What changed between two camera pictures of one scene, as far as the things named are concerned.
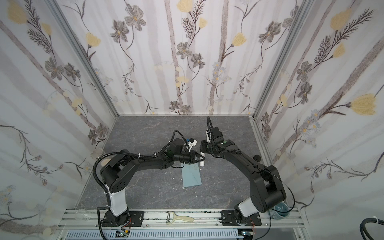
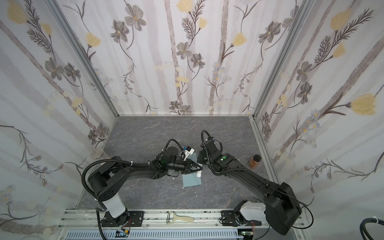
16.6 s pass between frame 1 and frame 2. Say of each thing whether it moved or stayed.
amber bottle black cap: stayed
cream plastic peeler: stayed
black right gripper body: moved
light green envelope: stayed
